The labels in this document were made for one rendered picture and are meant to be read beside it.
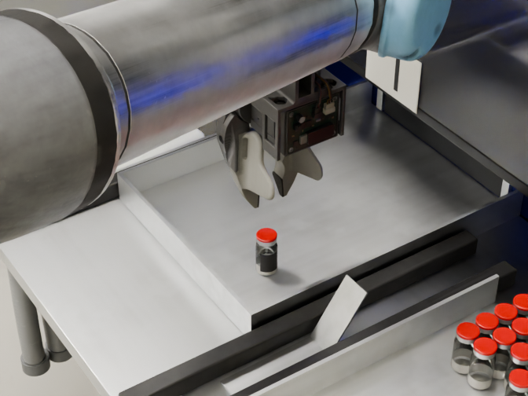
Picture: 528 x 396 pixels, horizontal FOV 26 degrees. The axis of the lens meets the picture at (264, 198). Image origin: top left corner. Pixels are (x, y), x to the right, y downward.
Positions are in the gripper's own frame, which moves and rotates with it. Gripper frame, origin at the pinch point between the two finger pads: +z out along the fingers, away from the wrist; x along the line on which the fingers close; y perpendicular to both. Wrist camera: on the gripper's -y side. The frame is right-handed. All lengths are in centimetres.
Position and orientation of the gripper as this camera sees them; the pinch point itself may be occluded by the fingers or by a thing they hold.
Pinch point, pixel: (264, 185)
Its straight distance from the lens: 108.1
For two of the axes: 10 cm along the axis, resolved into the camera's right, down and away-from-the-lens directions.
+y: 5.5, 5.2, -6.5
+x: 8.3, -3.4, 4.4
